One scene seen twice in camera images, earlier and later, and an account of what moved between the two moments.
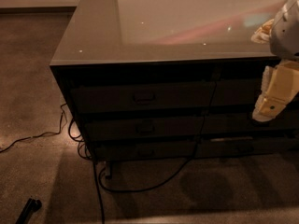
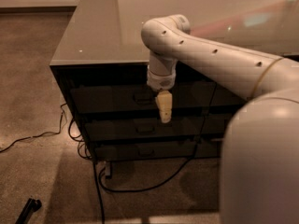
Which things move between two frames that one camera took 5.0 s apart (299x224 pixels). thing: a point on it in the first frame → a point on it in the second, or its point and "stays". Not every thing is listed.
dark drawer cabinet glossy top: (171, 72) stays
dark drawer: (109, 150) stays
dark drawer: (173, 96) stays
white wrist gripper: (286, 32) → (160, 81)
